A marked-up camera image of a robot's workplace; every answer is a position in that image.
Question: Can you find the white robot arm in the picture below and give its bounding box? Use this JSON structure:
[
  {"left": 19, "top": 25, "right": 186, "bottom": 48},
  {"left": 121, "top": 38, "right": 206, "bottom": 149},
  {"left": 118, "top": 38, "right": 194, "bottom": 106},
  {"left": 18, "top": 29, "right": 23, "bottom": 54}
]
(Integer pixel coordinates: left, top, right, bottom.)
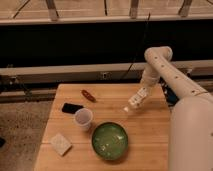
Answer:
[{"left": 129, "top": 46, "right": 213, "bottom": 171}]

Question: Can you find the blue box on floor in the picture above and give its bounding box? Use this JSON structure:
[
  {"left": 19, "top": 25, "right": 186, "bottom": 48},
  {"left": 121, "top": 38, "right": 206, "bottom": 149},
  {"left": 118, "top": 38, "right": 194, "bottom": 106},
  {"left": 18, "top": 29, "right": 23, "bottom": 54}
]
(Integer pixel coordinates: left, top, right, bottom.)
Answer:
[{"left": 165, "top": 87, "right": 178, "bottom": 104}]

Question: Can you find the green bowl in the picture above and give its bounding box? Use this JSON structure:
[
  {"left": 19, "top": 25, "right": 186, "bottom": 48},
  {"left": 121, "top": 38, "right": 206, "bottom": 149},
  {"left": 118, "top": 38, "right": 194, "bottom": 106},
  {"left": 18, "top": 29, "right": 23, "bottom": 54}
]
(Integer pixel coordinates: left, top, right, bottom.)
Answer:
[{"left": 91, "top": 122, "right": 128, "bottom": 161}]

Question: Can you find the red-brown chili pepper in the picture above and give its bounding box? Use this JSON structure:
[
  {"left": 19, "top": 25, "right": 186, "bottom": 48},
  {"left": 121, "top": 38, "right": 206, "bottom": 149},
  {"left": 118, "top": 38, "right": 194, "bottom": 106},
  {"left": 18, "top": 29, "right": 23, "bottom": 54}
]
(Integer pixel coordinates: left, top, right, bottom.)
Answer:
[{"left": 81, "top": 90, "right": 96, "bottom": 103}]

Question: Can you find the clear plastic cup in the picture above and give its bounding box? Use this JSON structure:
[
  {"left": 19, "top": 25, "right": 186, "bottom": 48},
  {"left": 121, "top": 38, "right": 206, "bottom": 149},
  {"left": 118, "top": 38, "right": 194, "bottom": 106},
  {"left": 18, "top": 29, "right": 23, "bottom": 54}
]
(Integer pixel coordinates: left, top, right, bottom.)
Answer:
[{"left": 74, "top": 108, "right": 93, "bottom": 131}]

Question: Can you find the black phone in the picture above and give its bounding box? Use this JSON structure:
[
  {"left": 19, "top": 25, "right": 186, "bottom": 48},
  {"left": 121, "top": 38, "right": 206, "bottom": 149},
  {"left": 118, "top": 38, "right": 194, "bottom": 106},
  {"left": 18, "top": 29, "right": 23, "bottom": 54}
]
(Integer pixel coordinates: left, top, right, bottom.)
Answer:
[{"left": 62, "top": 103, "right": 83, "bottom": 114}]

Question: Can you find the white sponge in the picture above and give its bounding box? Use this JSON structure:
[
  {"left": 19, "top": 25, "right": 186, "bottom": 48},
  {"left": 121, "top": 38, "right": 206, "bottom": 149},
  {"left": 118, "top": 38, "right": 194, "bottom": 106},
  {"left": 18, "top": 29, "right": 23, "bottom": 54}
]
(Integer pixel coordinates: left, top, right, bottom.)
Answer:
[{"left": 50, "top": 133, "right": 72, "bottom": 156}]

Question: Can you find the black hanging cable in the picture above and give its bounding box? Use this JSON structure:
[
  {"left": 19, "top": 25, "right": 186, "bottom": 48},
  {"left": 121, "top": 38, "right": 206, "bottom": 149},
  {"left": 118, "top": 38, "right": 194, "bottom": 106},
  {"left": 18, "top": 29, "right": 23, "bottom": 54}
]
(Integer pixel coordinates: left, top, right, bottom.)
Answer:
[{"left": 119, "top": 12, "right": 152, "bottom": 81}]

